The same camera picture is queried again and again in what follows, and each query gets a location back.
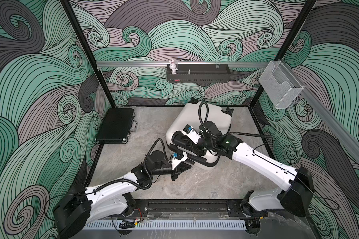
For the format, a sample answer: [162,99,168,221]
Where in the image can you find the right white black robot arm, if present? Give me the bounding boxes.
[166,101,315,217]

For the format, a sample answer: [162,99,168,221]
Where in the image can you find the clear acrylic wall box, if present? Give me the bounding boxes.
[259,60,304,109]

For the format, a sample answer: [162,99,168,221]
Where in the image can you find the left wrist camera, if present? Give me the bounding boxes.
[170,151,188,170]

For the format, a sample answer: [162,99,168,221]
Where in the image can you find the aluminium back wall rail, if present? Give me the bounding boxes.
[96,61,269,68]

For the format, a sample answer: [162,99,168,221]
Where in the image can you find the black wall shelf tray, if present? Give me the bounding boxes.
[166,64,231,86]

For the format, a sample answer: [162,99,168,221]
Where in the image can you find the aluminium right wall rail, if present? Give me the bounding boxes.
[286,64,359,164]

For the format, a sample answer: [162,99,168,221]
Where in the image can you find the white bunny figurine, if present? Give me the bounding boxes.
[169,59,178,75]

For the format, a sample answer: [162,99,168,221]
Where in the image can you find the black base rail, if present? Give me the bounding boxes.
[71,198,306,219]

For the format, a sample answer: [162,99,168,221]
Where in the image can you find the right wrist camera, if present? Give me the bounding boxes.
[181,125,201,144]

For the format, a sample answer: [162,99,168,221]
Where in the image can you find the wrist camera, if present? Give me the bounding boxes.
[170,151,188,170]
[181,125,201,144]

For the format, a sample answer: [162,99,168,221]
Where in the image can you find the white hard-shell suitcase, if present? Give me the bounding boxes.
[166,99,233,171]

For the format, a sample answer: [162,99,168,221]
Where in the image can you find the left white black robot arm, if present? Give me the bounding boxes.
[52,147,191,239]

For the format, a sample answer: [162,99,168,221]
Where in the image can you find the black flat case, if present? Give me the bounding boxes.
[96,108,138,144]

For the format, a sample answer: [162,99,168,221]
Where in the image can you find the aluminium wall rail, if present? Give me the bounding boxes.
[96,61,269,68]
[286,64,359,164]

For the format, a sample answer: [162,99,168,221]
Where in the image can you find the white slotted cable duct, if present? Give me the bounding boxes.
[84,219,246,231]

